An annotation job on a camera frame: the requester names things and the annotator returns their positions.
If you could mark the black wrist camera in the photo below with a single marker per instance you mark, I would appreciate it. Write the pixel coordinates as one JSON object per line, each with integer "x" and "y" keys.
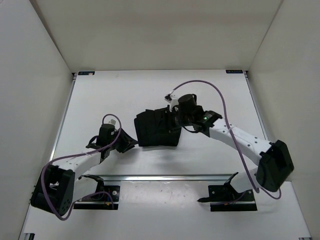
{"x": 185, "y": 105}
{"x": 107, "y": 133}

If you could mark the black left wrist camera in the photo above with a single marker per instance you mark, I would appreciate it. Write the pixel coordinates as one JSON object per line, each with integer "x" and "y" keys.
{"x": 107, "y": 133}

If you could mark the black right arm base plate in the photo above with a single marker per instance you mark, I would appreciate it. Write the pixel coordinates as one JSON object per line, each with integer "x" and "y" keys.
{"x": 223, "y": 198}

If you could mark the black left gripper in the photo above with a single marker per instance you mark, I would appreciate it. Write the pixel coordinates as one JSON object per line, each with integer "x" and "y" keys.
{"x": 128, "y": 142}

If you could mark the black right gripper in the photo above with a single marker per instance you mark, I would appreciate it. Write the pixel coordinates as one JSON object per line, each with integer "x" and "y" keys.
{"x": 167, "y": 117}

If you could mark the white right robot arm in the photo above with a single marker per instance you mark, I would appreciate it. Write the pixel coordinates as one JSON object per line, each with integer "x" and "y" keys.
{"x": 272, "y": 159}

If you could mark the black pleated skirt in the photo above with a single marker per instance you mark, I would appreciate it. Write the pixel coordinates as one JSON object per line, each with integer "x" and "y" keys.
{"x": 149, "y": 128}

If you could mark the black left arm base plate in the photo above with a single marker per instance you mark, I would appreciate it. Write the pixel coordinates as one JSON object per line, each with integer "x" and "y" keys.
{"x": 94, "y": 193}

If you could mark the blue label sticker right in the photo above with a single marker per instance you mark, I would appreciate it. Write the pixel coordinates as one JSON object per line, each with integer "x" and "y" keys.
{"x": 233, "y": 71}

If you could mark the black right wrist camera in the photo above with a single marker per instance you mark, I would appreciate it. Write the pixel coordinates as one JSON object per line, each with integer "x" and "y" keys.
{"x": 185, "y": 105}

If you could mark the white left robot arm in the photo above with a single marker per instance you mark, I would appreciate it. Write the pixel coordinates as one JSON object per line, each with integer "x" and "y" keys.
{"x": 66, "y": 182}

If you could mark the blue label sticker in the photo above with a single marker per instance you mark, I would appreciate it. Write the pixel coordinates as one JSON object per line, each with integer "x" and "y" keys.
{"x": 233, "y": 71}
{"x": 86, "y": 73}

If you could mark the blue label sticker left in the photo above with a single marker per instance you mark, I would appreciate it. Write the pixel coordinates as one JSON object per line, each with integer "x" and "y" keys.
{"x": 86, "y": 73}

